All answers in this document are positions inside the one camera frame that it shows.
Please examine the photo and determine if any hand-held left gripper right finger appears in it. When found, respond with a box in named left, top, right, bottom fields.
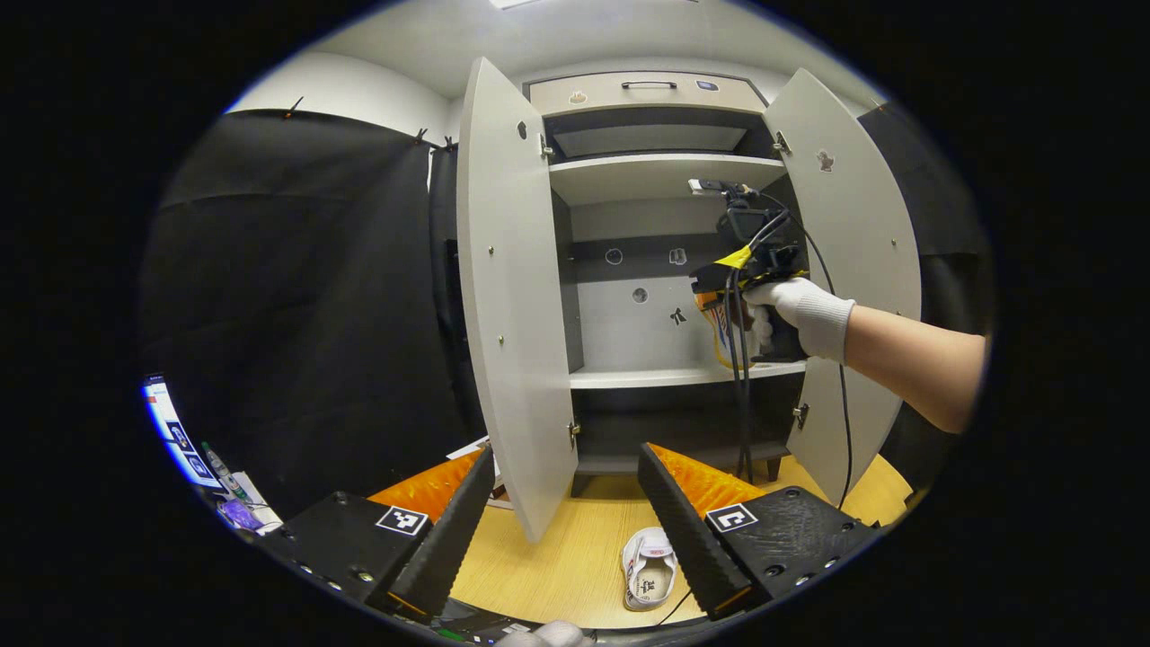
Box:
left=636, top=440, right=881, bottom=623

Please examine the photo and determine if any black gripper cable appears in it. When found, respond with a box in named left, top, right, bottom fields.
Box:
left=723, top=193, right=854, bottom=513

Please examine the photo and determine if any purple packet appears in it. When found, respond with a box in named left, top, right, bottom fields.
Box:
left=216, top=499, right=266, bottom=532

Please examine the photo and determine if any white canvas shoe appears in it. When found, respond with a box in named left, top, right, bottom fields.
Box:
left=703, top=297, right=774, bottom=371
left=622, top=527, right=681, bottom=613

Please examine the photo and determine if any white printed paper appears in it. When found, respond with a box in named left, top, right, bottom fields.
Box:
left=232, top=472, right=285, bottom=533

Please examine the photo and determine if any black backdrop cloth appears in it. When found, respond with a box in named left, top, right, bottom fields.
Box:
left=137, top=108, right=482, bottom=524

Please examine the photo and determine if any green capped marker pen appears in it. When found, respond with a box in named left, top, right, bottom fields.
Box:
left=199, top=440, right=251, bottom=501

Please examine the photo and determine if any grey cabinet drawer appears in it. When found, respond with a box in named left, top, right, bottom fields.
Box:
left=528, top=72, right=770, bottom=117

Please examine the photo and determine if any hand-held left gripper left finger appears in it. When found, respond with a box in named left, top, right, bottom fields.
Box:
left=259, top=445, right=498, bottom=623

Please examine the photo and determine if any grey shoe cabinet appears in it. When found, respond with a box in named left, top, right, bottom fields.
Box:
left=526, top=70, right=809, bottom=500

